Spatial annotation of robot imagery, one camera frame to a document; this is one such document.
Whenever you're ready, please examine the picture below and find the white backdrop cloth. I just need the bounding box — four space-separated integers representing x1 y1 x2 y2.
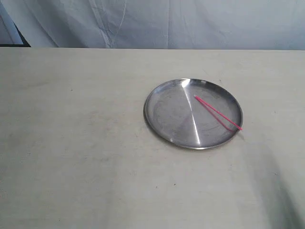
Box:
2 0 305 50

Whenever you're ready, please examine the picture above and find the dark frame at backdrop edge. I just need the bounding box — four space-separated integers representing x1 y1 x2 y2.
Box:
0 24 31 48

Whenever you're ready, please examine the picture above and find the pink plastic straw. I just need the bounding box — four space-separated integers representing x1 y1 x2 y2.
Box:
194 95 242 130

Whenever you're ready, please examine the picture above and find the round stainless steel plate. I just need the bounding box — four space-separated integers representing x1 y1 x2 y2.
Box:
143 78 243 149

